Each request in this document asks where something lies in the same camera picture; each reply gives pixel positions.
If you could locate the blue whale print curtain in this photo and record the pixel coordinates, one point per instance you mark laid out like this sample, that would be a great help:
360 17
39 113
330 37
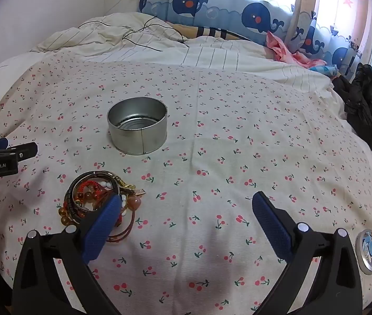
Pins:
255 13

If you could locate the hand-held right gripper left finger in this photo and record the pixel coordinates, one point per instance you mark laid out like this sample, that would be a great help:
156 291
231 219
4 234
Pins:
104 226

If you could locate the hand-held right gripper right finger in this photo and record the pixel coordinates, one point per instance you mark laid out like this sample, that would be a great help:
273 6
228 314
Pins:
271 226

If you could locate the cream striped quilt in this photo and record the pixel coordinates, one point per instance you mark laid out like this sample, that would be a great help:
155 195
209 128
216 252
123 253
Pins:
173 49

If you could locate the cherry print blanket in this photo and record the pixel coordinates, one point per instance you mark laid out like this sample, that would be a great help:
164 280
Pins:
186 187

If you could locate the teal cloth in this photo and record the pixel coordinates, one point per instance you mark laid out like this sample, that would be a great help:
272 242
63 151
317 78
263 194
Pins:
324 69

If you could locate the round metal tin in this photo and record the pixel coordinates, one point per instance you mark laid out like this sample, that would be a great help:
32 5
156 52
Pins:
138 128

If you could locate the pink heart pendant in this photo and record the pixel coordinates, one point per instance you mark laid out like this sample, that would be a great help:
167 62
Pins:
134 202

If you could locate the round metal tin lid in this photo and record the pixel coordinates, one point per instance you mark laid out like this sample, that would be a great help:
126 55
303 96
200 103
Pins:
369 252

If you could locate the black jacket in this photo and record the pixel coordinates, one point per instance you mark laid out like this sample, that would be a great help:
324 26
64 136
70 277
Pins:
366 105

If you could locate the black and orange striped pillow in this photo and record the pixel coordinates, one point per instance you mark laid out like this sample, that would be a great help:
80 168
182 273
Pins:
215 32

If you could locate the pink cloth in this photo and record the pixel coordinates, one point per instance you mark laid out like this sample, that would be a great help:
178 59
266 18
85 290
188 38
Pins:
284 52

